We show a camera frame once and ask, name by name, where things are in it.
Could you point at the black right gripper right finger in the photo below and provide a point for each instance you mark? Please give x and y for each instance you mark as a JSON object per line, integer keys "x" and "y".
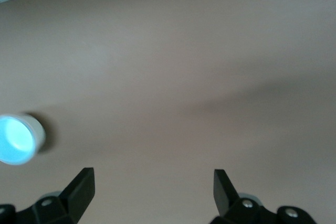
{"x": 223, "y": 192}

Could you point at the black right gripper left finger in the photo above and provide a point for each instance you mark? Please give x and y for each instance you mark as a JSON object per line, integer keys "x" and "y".
{"x": 78, "y": 190}

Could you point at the blue bowl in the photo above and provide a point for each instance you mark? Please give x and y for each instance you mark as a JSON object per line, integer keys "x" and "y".
{"x": 15, "y": 140}

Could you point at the white bowl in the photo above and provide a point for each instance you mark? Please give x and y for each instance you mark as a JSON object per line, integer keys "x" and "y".
{"x": 40, "y": 132}

